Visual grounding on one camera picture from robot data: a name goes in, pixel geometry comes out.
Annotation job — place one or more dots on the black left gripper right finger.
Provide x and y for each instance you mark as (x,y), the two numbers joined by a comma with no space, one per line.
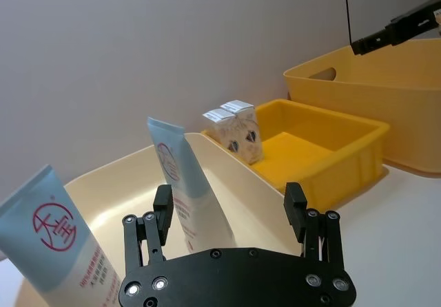
(296,210)

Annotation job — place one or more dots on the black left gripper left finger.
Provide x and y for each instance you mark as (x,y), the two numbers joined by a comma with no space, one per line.
(162,214)

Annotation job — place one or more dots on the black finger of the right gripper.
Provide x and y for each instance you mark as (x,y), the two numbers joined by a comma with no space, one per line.
(370,43)

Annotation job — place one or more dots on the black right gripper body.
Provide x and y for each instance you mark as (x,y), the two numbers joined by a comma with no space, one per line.
(413,23)

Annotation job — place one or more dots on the pale blue white cosmetic tube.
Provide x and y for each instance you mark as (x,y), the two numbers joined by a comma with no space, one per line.
(187,179)
(51,238)

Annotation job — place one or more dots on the cream plastic bin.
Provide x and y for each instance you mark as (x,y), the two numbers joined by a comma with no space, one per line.
(237,197)

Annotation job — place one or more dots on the large yellow plastic basket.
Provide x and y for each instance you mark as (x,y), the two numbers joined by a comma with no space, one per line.
(389,104)

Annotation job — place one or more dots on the shallow yellow plastic tray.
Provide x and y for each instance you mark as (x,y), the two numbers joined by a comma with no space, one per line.
(327,148)

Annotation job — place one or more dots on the small beige drink carton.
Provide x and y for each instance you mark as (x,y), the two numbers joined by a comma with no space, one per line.
(253,121)
(229,138)

